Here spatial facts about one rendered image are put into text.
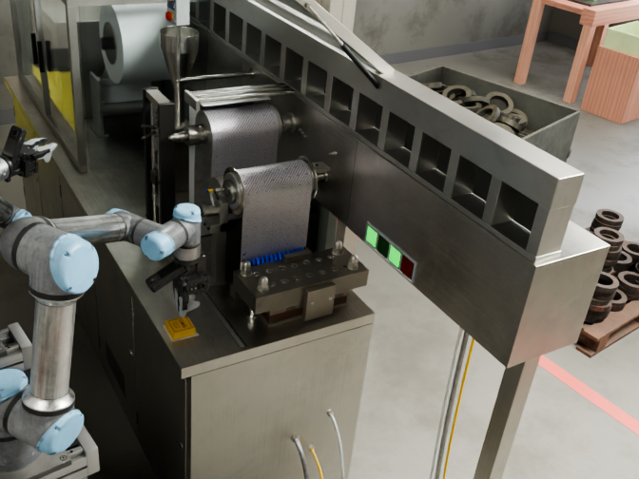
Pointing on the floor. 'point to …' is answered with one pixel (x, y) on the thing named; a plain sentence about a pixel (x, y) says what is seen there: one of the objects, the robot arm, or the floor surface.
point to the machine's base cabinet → (214, 381)
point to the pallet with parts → (611, 288)
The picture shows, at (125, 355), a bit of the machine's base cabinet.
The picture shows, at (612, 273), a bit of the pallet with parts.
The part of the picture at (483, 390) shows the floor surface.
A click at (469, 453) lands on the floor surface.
